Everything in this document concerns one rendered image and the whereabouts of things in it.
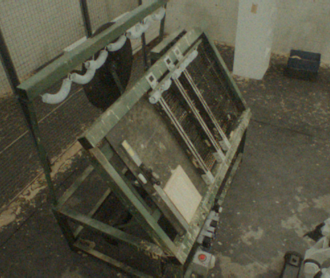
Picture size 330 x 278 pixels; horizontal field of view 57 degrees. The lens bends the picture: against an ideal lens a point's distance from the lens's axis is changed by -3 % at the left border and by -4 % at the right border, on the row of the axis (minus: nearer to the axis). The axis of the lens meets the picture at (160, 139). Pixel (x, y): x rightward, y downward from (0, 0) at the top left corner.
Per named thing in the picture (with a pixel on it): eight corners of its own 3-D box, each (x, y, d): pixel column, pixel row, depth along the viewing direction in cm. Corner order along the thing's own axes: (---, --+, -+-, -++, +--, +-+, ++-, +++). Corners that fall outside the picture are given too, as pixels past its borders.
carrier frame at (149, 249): (181, 302, 302) (180, 262, 248) (70, 250, 353) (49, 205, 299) (243, 159, 448) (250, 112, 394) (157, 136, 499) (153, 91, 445)
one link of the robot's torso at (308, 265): (326, 278, 287) (323, 247, 264) (323, 296, 274) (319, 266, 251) (309, 274, 296) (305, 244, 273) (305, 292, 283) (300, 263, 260)
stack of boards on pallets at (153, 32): (106, 83, 634) (101, 57, 598) (68, 73, 675) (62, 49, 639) (163, 37, 793) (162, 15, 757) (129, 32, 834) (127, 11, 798)
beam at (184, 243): (172, 265, 256) (183, 265, 248) (165, 255, 251) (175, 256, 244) (244, 116, 402) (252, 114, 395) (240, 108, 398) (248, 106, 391)
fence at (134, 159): (183, 231, 264) (187, 231, 262) (118, 145, 231) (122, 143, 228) (186, 226, 267) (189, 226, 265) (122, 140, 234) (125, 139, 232)
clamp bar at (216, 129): (223, 151, 335) (243, 147, 319) (164, 55, 293) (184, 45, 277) (225, 145, 341) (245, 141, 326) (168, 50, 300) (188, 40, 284)
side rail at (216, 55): (239, 112, 392) (246, 110, 385) (195, 34, 354) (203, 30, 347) (240, 108, 398) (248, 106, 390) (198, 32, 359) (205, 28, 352)
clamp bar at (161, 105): (206, 186, 300) (227, 183, 284) (136, 81, 259) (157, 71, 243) (209, 179, 307) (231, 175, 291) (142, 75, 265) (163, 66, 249)
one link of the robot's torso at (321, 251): (317, 257, 275) (352, 237, 240) (313, 274, 263) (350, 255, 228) (302, 249, 277) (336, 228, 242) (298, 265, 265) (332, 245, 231)
